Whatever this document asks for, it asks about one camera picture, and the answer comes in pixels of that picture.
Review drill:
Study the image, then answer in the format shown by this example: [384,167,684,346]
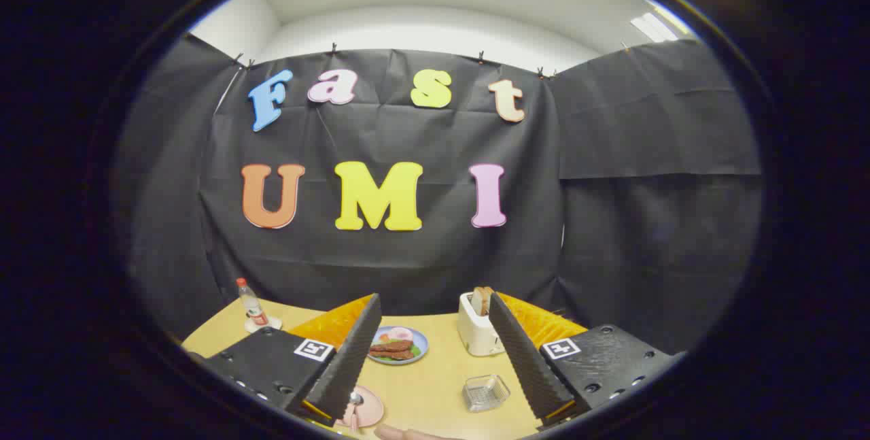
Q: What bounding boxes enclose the ceiling light panel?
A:
[630,10,689,44]

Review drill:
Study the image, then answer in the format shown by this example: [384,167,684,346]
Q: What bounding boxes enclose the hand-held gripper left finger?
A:
[203,293,383,427]

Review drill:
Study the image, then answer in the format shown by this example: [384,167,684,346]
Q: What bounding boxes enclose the white toaster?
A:
[457,290,506,358]

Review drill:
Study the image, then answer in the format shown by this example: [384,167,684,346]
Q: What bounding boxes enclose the pink round plate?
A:
[334,386,385,429]

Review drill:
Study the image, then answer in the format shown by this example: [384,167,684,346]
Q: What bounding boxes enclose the clear bottle with red label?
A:
[236,278,269,328]

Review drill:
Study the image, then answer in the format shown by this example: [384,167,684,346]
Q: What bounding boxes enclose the spoon with red checked handle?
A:
[343,391,364,431]

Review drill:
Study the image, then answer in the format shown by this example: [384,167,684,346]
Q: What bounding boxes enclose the metal wire basket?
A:
[462,374,511,413]

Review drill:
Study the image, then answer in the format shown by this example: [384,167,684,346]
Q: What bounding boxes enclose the blue oval plate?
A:
[367,326,430,366]

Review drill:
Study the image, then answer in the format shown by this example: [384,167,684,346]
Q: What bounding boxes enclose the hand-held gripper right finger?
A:
[488,292,686,430]

